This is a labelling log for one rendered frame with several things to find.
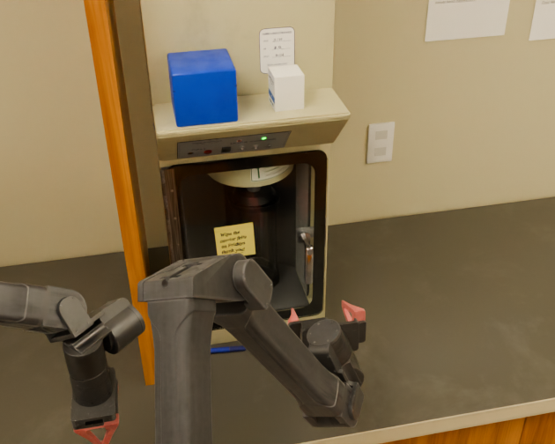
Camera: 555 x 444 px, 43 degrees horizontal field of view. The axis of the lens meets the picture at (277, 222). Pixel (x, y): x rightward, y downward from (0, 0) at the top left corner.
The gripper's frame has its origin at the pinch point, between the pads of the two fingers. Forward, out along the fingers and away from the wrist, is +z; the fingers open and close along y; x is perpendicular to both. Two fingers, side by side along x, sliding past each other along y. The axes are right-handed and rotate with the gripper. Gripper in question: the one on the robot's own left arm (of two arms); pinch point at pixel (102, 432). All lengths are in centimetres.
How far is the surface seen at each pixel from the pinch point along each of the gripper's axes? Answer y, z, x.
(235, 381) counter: 21.7, 15.6, -24.4
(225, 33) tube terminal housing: 33, -53, -28
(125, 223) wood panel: 24.3, -23.7, -7.3
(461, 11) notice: 76, -40, -90
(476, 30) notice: 76, -35, -95
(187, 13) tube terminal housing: 33, -56, -22
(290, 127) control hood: 23, -40, -36
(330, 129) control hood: 25, -37, -44
